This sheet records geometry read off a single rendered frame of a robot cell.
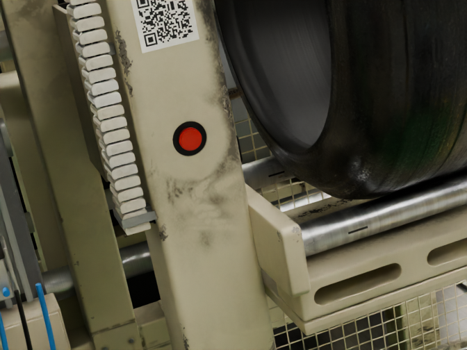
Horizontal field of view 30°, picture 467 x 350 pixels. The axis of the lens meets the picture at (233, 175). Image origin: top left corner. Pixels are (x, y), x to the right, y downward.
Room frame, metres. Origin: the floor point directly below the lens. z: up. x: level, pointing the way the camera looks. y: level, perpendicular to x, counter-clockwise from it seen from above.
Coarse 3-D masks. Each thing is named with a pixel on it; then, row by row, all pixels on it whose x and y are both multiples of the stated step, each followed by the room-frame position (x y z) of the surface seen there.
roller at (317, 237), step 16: (448, 176) 1.12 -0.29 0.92; (464, 176) 1.11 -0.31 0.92; (400, 192) 1.09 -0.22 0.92; (416, 192) 1.09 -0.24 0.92; (432, 192) 1.09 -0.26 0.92; (448, 192) 1.09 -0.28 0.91; (464, 192) 1.10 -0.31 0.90; (352, 208) 1.07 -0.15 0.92; (368, 208) 1.07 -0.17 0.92; (384, 208) 1.07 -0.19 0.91; (400, 208) 1.07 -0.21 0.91; (416, 208) 1.08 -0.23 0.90; (432, 208) 1.08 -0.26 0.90; (448, 208) 1.10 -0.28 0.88; (304, 224) 1.05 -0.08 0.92; (320, 224) 1.05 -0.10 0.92; (336, 224) 1.05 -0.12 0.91; (352, 224) 1.05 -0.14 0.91; (368, 224) 1.05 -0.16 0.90; (384, 224) 1.06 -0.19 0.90; (400, 224) 1.07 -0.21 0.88; (304, 240) 1.03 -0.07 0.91; (320, 240) 1.03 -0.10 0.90; (336, 240) 1.04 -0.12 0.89; (352, 240) 1.05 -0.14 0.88
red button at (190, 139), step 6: (186, 132) 1.07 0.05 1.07; (192, 132) 1.07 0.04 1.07; (198, 132) 1.07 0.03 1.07; (180, 138) 1.07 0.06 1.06; (186, 138) 1.07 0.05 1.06; (192, 138) 1.07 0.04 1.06; (198, 138) 1.07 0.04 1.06; (180, 144) 1.07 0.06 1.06; (186, 144) 1.07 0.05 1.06; (192, 144) 1.07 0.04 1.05; (198, 144) 1.07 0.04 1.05; (192, 150) 1.07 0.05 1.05
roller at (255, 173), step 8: (256, 160) 1.34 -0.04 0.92; (264, 160) 1.33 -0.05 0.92; (272, 160) 1.33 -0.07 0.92; (248, 168) 1.32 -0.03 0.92; (256, 168) 1.32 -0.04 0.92; (264, 168) 1.32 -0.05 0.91; (272, 168) 1.32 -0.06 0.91; (280, 168) 1.32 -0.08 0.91; (248, 176) 1.31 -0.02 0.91; (256, 176) 1.31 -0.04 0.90; (264, 176) 1.31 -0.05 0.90; (272, 176) 1.32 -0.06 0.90; (280, 176) 1.32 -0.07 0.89; (288, 176) 1.33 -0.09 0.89; (248, 184) 1.30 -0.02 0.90; (256, 184) 1.31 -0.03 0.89; (264, 184) 1.32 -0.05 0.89
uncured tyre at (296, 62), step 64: (256, 0) 1.49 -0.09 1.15; (320, 0) 1.52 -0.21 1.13; (384, 0) 0.94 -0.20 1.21; (448, 0) 0.94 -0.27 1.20; (256, 64) 1.44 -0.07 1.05; (320, 64) 1.47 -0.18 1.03; (384, 64) 0.95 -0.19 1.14; (448, 64) 0.95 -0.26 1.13; (256, 128) 1.34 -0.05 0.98; (320, 128) 1.36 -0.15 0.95; (384, 128) 0.97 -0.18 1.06; (448, 128) 0.98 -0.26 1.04; (384, 192) 1.07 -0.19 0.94
